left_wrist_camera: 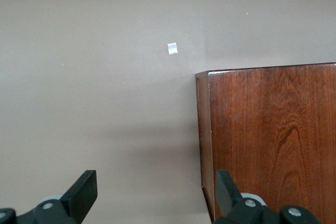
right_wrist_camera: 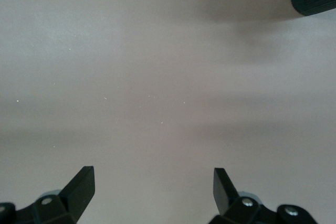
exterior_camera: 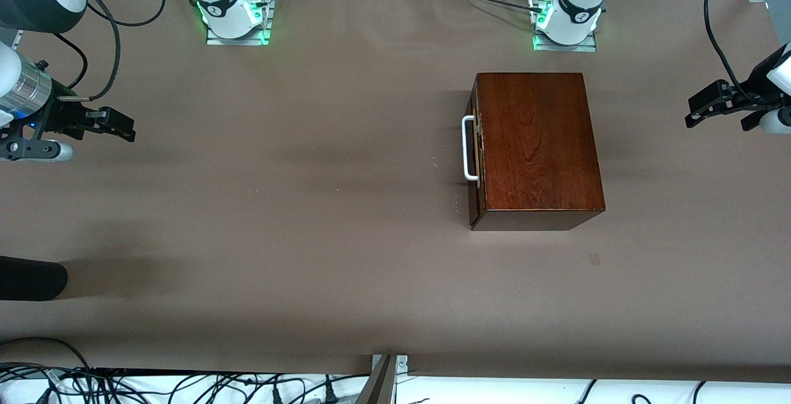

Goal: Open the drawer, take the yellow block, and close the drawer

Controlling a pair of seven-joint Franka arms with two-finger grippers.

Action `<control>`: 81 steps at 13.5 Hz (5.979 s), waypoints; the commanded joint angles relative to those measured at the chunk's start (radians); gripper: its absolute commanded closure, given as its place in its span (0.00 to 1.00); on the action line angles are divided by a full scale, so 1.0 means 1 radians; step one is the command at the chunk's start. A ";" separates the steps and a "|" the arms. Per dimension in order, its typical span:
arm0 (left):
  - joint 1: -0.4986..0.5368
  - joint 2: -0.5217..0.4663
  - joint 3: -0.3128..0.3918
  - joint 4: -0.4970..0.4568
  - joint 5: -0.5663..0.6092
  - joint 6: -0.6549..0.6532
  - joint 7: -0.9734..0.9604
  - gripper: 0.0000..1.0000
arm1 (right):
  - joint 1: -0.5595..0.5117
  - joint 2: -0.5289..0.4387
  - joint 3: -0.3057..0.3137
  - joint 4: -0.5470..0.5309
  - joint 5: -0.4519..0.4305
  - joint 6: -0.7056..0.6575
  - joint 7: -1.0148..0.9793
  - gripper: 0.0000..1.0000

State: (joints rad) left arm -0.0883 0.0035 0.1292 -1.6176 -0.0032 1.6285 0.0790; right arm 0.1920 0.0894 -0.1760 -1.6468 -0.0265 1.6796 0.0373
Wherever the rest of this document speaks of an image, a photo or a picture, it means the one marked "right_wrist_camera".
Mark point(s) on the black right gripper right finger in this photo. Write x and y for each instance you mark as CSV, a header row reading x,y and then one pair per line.
x,y
225,197

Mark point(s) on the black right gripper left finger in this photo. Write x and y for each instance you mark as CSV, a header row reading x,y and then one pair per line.
x,y
76,195

